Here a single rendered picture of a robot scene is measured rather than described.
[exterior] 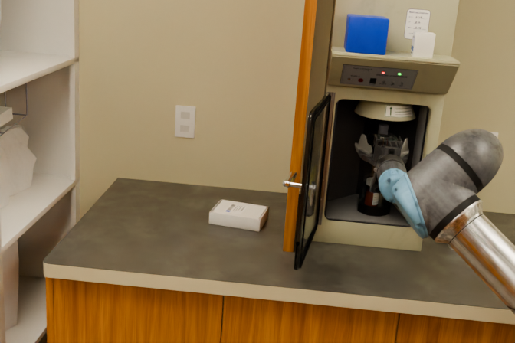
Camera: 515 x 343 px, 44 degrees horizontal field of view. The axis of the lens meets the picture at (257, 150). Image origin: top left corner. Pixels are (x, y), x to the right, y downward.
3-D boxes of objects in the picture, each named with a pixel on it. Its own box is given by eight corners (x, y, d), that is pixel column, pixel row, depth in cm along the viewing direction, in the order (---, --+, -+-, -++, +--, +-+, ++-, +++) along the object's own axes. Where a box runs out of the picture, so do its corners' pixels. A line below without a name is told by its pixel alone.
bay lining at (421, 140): (322, 190, 210) (332, 83, 201) (401, 197, 209) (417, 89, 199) (323, 217, 187) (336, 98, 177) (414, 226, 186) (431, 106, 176)
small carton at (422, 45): (410, 53, 169) (413, 31, 168) (429, 55, 169) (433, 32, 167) (412, 56, 165) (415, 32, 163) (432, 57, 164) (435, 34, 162)
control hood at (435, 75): (326, 83, 176) (329, 46, 173) (446, 93, 175) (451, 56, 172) (327, 90, 165) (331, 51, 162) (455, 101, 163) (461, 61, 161)
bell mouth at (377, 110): (352, 105, 196) (354, 87, 195) (410, 110, 195) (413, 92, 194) (356, 118, 179) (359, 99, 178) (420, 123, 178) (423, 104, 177)
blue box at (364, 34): (343, 47, 173) (346, 13, 170) (381, 50, 172) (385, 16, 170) (346, 52, 163) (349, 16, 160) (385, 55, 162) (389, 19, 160)
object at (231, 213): (219, 210, 207) (220, 198, 206) (268, 217, 204) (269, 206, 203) (208, 223, 196) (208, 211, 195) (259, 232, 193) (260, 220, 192)
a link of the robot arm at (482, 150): (488, 99, 120) (454, 148, 168) (443, 138, 120) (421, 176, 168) (533, 145, 117) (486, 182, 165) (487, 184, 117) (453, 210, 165)
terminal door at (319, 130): (316, 227, 186) (330, 91, 175) (296, 273, 157) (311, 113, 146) (313, 227, 186) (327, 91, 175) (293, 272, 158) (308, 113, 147)
